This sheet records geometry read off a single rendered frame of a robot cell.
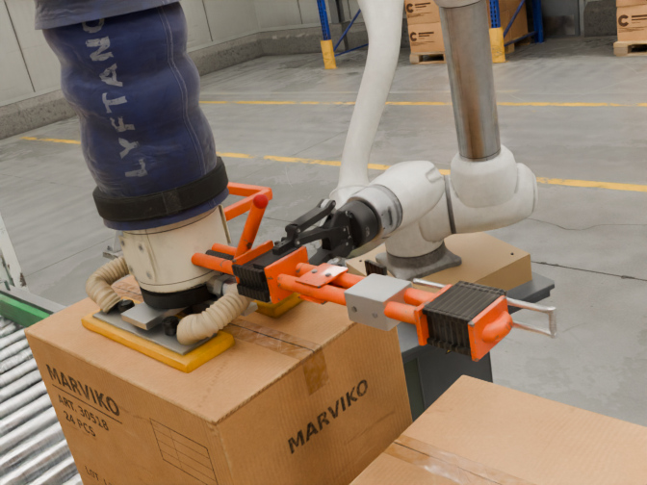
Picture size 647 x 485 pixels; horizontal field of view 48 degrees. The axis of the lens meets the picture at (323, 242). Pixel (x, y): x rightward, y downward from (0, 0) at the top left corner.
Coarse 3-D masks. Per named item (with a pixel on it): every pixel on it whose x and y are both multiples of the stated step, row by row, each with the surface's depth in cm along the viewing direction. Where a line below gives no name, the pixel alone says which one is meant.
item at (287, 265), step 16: (240, 256) 112; (256, 256) 114; (288, 256) 108; (304, 256) 111; (240, 272) 109; (256, 272) 106; (272, 272) 107; (288, 272) 109; (240, 288) 111; (256, 288) 109; (272, 288) 107
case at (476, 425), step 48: (480, 384) 118; (432, 432) 109; (480, 432) 107; (528, 432) 105; (576, 432) 103; (624, 432) 102; (384, 480) 102; (432, 480) 100; (480, 480) 98; (528, 480) 97; (576, 480) 95; (624, 480) 93
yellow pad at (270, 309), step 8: (288, 296) 128; (296, 296) 128; (264, 304) 127; (272, 304) 126; (280, 304) 126; (288, 304) 127; (296, 304) 128; (256, 312) 129; (264, 312) 127; (272, 312) 125; (280, 312) 126
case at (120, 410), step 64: (64, 320) 141; (256, 320) 126; (320, 320) 122; (64, 384) 137; (128, 384) 116; (192, 384) 110; (256, 384) 107; (320, 384) 115; (384, 384) 127; (128, 448) 127; (192, 448) 109; (256, 448) 107; (320, 448) 117; (384, 448) 130
